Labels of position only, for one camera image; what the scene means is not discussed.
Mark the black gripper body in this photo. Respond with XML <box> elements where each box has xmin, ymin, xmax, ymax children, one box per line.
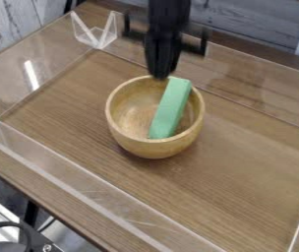
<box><xmin>121</xmin><ymin>0</ymin><xmax>212</xmax><ymax>57</ymax></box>

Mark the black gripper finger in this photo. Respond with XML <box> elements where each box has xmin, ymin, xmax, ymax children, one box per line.
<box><xmin>168</xmin><ymin>34</ymin><xmax>182</xmax><ymax>75</ymax></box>
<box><xmin>144</xmin><ymin>33</ymin><xmax>164</xmax><ymax>80</ymax></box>

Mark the green rectangular block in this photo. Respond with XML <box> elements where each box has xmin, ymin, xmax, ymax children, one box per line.
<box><xmin>148</xmin><ymin>77</ymin><xmax>191</xmax><ymax>139</ymax></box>

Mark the brown wooden bowl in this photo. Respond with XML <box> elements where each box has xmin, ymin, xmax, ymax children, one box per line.
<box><xmin>105</xmin><ymin>74</ymin><xmax>205</xmax><ymax>160</ymax></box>

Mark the clear acrylic tray barrier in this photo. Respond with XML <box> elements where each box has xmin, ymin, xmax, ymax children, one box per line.
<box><xmin>0</xmin><ymin>8</ymin><xmax>299</xmax><ymax>252</ymax></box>

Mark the black table leg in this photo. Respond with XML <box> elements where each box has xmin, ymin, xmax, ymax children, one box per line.
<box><xmin>23</xmin><ymin>201</ymin><xmax>38</xmax><ymax>226</ymax></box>

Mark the black metal bracket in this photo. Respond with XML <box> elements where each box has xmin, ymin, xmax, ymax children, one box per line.
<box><xmin>18</xmin><ymin>221</ymin><xmax>63</xmax><ymax>252</ymax></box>

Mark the black cable loop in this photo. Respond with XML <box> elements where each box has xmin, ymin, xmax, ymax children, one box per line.
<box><xmin>0</xmin><ymin>221</ymin><xmax>38</xmax><ymax>252</ymax></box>

